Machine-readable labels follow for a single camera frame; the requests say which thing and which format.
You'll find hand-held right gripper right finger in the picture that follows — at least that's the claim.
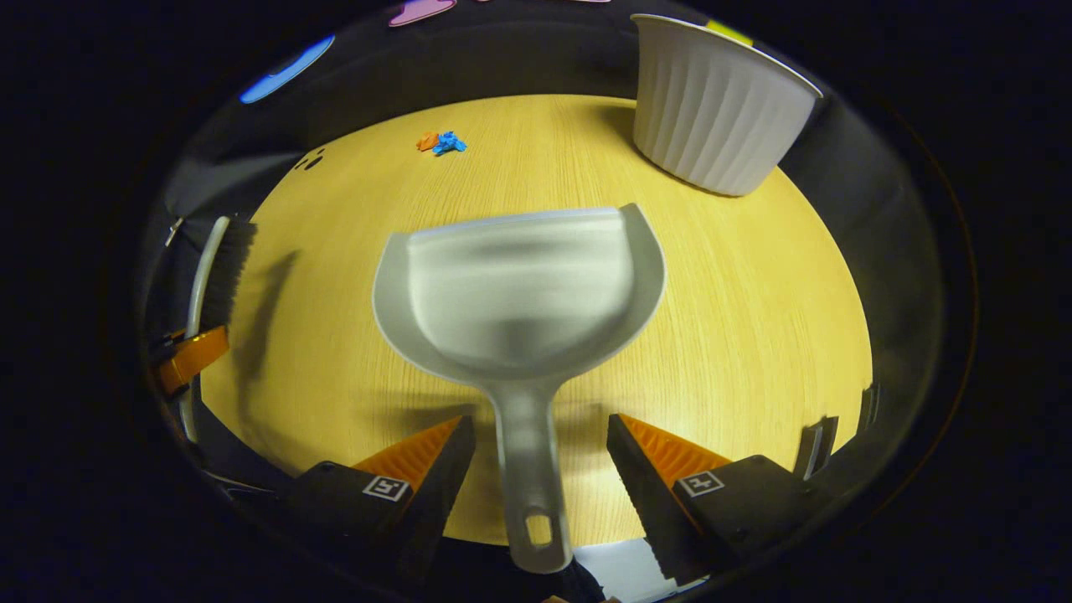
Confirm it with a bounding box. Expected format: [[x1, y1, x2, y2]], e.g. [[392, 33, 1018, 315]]
[[607, 413, 838, 587]]

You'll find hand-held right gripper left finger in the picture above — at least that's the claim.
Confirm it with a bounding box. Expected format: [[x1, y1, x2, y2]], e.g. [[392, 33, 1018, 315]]
[[285, 415, 477, 587]]

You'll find small white broom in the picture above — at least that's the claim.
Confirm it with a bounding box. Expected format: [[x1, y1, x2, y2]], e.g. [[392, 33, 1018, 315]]
[[180, 215, 259, 445]]

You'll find white dustpan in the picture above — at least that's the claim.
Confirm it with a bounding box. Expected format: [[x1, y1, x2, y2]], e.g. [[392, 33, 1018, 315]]
[[373, 203, 667, 575]]

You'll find white ribbed garbage bin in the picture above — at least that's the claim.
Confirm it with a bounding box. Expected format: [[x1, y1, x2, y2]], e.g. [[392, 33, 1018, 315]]
[[630, 13, 824, 198]]

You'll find wooden desktop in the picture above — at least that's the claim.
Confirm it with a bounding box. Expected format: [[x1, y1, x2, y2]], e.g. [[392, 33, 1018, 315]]
[[199, 94, 874, 549]]

